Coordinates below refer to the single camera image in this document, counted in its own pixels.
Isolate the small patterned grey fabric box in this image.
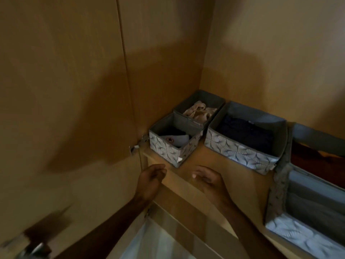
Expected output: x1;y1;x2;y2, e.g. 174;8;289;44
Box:
149;113;203;168

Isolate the dark red cloth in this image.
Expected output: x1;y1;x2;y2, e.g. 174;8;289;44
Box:
291;142;345;190

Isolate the white sock with round emblem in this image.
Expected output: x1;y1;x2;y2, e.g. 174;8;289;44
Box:
159;134;192;149

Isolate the beige crumpled cloth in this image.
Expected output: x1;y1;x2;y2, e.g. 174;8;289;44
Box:
182;101;218;124

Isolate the dark folded cloth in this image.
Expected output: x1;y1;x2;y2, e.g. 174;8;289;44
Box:
161;126;189;137

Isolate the person's left forearm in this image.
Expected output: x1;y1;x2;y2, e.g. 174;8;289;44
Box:
54;195;156;259

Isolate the large patterned grey fabric box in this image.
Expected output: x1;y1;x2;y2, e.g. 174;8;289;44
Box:
264;121;345;259

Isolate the medium patterned grey fabric box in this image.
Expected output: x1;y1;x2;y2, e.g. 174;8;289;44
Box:
204;101;288;176

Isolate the person's right hand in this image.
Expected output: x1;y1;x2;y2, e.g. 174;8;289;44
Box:
191;166;233;207

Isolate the white translucent garment cover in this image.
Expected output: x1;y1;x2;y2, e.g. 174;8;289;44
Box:
118;215;198;259

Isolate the wooden wardrobe door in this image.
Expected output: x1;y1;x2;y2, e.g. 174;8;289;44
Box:
0;0;148;259

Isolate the dark navy folded clothing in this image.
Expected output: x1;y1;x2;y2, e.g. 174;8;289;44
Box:
216;114;275;157

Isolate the grey folded clothing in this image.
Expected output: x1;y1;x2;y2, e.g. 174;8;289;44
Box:
285;186;345;246

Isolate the small plain grey fabric box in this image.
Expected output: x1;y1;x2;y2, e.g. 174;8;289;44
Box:
173;90;226;130

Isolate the metal door hinge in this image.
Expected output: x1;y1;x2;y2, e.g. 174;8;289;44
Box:
128;134;150;157

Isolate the person's left hand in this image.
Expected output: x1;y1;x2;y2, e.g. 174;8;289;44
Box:
135;163;168;202

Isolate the person's right forearm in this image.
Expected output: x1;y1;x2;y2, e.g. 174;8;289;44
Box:
219;199;284;259

